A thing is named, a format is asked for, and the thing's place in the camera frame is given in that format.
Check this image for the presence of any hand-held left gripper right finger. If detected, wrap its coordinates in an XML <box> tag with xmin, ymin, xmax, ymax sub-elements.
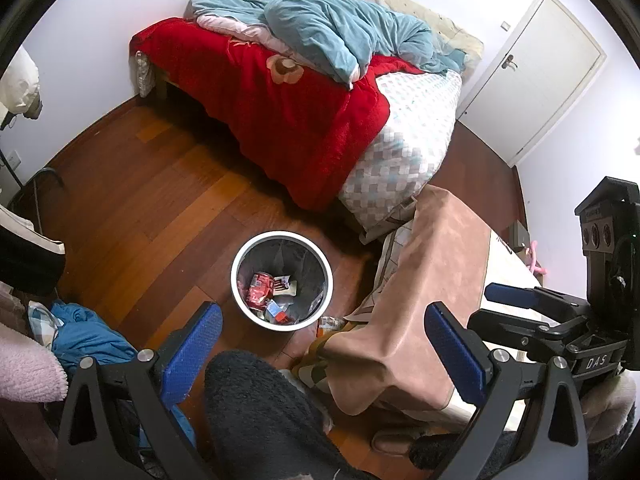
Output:
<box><xmin>424</xmin><ymin>301</ymin><xmax>590</xmax><ymax>480</ymax></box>

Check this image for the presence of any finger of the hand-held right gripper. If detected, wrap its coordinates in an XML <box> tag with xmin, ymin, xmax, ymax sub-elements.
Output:
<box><xmin>484</xmin><ymin>281</ymin><xmax>592</xmax><ymax>320</ymax></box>
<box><xmin>467</xmin><ymin>309</ymin><xmax>568</xmax><ymax>362</ymax></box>

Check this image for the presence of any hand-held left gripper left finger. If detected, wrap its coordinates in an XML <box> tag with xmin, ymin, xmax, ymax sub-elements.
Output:
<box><xmin>56</xmin><ymin>301</ymin><xmax>224</xmax><ymax>480</ymax></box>

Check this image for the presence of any red snack packet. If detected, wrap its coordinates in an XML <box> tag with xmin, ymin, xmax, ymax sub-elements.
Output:
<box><xmin>245</xmin><ymin>272</ymin><xmax>275</xmax><ymax>308</ymax></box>

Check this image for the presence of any white striped packet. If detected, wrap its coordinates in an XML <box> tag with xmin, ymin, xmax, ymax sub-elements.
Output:
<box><xmin>272</xmin><ymin>274</ymin><xmax>301</xmax><ymax>296</ymax></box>

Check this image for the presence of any white rimmed trash bin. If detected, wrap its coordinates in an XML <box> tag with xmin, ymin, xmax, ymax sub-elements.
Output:
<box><xmin>230</xmin><ymin>231</ymin><xmax>335</xmax><ymax>332</ymax></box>

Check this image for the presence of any person's right forearm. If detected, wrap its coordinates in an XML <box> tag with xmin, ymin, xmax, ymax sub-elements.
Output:
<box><xmin>580</xmin><ymin>374</ymin><xmax>637</xmax><ymax>443</ymax></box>

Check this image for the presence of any pink toy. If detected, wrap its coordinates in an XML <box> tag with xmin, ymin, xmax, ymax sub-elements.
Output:
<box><xmin>525</xmin><ymin>241</ymin><xmax>549</xmax><ymax>277</ymax></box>

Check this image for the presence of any grey box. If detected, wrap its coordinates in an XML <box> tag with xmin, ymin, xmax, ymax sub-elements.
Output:
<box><xmin>509</xmin><ymin>222</ymin><xmax>531</xmax><ymax>251</ymax></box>

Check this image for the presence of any brown table cloth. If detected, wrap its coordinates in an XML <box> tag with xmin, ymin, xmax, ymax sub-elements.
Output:
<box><xmin>300</xmin><ymin>185</ymin><xmax>493</xmax><ymax>416</ymax></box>

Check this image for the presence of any dark grey fuzzy garment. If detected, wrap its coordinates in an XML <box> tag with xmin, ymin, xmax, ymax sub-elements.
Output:
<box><xmin>205</xmin><ymin>350</ymin><xmax>381</xmax><ymax>480</ymax></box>

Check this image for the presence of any brown slipper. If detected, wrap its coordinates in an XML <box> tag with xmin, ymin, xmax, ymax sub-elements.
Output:
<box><xmin>371</xmin><ymin>429</ymin><xmax>426</xmax><ymax>457</ymax></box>

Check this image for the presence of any blue clothing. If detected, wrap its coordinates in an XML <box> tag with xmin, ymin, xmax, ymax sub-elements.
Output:
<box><xmin>50</xmin><ymin>301</ymin><xmax>196</xmax><ymax>456</ymax></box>

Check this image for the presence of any clear plastic packaging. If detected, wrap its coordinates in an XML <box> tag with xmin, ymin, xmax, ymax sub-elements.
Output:
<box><xmin>317</xmin><ymin>316</ymin><xmax>346</xmax><ymax>338</ymax></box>

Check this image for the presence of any white checked cloth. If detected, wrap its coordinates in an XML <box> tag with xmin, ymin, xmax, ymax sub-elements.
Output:
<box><xmin>27</xmin><ymin>301</ymin><xmax>61</xmax><ymax>348</ymax></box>

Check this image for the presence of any pink fluffy cloth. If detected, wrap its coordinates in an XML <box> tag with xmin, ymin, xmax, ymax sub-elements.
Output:
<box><xmin>0</xmin><ymin>320</ymin><xmax>69</xmax><ymax>403</ymax></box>

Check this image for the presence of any bed with checkered mattress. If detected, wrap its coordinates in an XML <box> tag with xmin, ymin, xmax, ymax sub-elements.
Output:
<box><xmin>134</xmin><ymin>51</ymin><xmax>463</xmax><ymax>233</ymax></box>

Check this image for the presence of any black cloth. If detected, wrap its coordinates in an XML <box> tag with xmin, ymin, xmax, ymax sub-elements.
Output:
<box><xmin>0</xmin><ymin>220</ymin><xmax>67</xmax><ymax>297</ymax></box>

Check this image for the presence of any white door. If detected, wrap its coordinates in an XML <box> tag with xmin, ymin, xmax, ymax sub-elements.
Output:
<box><xmin>457</xmin><ymin>0</ymin><xmax>607</xmax><ymax>167</ymax></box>

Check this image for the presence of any red floral blanket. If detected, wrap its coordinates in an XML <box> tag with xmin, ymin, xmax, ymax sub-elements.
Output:
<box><xmin>129</xmin><ymin>16</ymin><xmax>392</xmax><ymax>213</ymax></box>

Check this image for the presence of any beige quilted cushion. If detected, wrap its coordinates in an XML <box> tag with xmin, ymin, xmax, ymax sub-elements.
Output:
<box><xmin>340</xmin><ymin>0</ymin><xmax>486</xmax><ymax>61</ymax></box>

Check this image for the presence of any blue quilt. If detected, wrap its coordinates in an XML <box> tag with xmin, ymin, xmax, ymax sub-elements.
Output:
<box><xmin>187</xmin><ymin>0</ymin><xmax>471</xmax><ymax>92</ymax></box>

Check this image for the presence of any pink white bed sheet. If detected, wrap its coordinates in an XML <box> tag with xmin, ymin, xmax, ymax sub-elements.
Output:
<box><xmin>196</xmin><ymin>12</ymin><xmax>301</xmax><ymax>56</ymax></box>

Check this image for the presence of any black metal chair frame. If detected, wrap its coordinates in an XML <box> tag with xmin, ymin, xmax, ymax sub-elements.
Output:
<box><xmin>20</xmin><ymin>166</ymin><xmax>66</xmax><ymax>206</ymax></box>

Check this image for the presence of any wooden bed frame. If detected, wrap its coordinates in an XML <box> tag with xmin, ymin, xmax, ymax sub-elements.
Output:
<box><xmin>152</xmin><ymin>65</ymin><xmax>171</xmax><ymax>102</ymax></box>

